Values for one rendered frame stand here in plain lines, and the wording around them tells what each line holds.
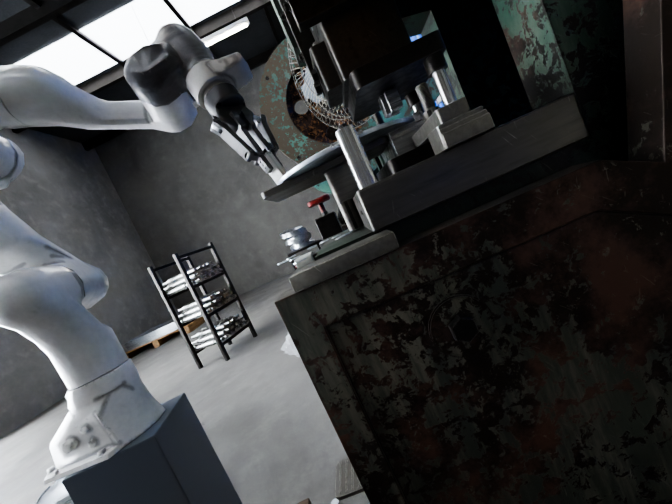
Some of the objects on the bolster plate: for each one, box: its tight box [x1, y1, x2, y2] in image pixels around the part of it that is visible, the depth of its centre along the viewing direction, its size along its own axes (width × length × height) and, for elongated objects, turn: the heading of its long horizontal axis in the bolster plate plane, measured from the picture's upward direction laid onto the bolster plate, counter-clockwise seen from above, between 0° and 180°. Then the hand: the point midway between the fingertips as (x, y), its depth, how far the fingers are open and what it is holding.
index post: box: [335, 123, 378, 190], centre depth 47 cm, size 3×3×10 cm
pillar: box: [432, 68, 457, 106], centre depth 55 cm, size 2×2×14 cm
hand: (275, 170), depth 65 cm, fingers closed
